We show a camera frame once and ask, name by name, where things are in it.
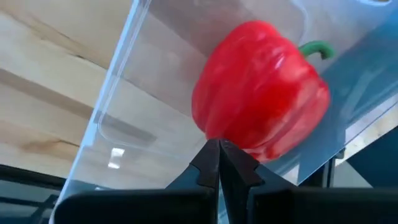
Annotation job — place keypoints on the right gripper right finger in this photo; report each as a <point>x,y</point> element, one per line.
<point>248,196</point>

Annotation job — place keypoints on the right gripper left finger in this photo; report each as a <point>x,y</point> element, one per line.
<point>199,193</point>

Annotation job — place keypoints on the red bell pepper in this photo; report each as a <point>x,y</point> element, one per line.
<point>258,93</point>

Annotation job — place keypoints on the clear plastic bin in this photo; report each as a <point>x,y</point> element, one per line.
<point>155,93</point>

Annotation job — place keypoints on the black platform with hazard stripes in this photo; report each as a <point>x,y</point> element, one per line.
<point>379,165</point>

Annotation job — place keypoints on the black aluminium table frame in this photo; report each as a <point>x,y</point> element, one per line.
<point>28,175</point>

